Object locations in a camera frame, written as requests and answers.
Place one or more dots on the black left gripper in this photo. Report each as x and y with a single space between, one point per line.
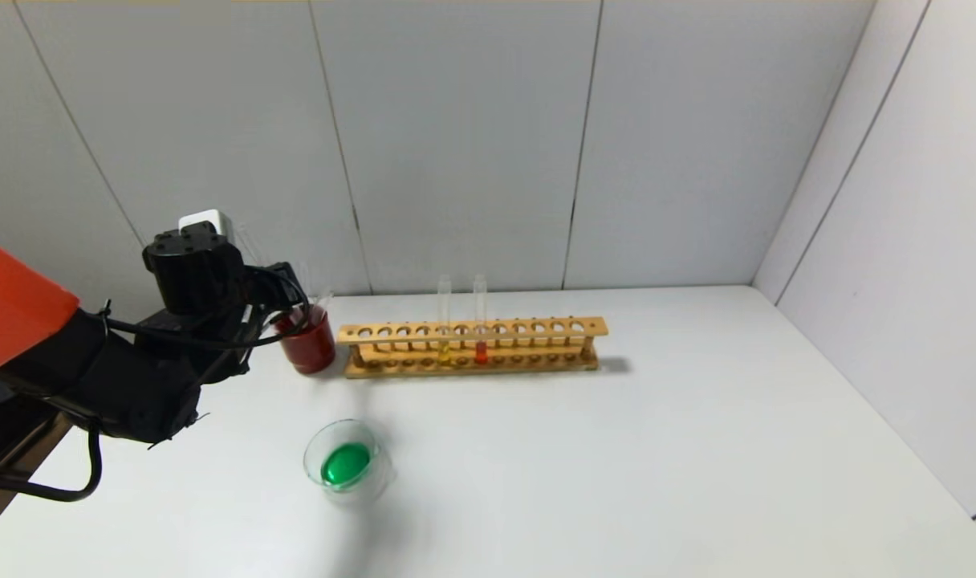
284 278

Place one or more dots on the test tube with yellow pigment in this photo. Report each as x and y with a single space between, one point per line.
305 277
444 353

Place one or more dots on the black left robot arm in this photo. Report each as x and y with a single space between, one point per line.
191 273

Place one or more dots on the test tube with red pigment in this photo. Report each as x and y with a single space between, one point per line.
481 353

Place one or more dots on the wooden test tube rack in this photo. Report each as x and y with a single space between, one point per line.
536 327

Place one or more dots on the dark red plastic cup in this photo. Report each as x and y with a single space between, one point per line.
311 349

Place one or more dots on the clear glass beaker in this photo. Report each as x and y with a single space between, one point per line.
347 466

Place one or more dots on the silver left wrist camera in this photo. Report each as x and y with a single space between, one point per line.
211 218

